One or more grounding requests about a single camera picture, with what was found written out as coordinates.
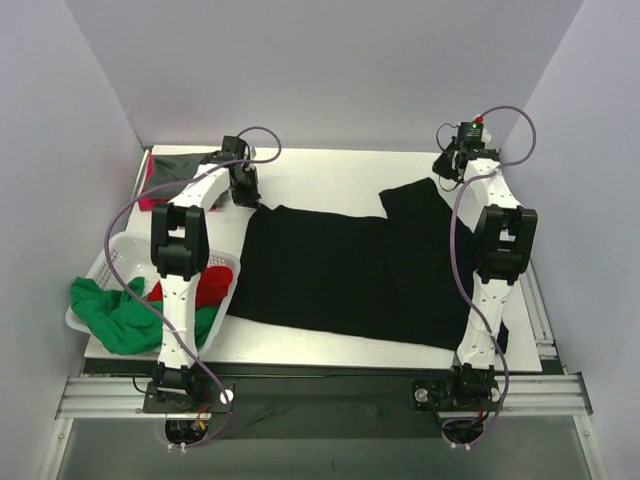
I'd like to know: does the aluminium frame rail right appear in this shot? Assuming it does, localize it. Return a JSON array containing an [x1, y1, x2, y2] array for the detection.
[[504, 261, 564, 375]]

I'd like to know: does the black t-shirt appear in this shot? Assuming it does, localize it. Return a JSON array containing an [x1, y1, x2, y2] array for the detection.
[[228, 178, 476, 350]]

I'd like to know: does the folded grey t-shirt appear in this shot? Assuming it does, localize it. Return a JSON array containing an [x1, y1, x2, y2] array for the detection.
[[145, 154, 205, 200]]

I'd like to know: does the aluminium frame rail front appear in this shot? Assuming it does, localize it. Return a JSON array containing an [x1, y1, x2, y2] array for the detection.
[[56, 375, 593, 419]]

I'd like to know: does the aluminium frame rail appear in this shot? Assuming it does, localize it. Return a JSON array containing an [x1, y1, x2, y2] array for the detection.
[[504, 261, 564, 375], [56, 375, 593, 419]]

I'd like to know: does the black cable at right wrist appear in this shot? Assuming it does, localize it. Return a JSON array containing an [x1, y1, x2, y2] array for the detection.
[[434, 122, 464, 194]]

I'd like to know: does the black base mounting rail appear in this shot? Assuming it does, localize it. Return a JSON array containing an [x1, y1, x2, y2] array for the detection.
[[82, 357, 501, 444]]

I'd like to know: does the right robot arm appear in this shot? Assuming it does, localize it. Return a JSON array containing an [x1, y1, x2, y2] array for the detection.
[[433, 115, 539, 408]]

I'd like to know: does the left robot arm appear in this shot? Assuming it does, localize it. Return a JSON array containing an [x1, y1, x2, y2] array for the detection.
[[151, 136, 260, 412]]

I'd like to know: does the red t-shirt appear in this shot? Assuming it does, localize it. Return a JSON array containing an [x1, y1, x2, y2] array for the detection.
[[148, 267, 236, 314]]

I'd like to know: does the folded magenta t-shirt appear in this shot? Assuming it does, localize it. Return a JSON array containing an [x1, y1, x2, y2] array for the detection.
[[138, 153, 230, 211]]

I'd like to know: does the white plastic laundry basket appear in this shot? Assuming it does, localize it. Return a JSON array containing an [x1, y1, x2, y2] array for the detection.
[[66, 232, 240, 354]]

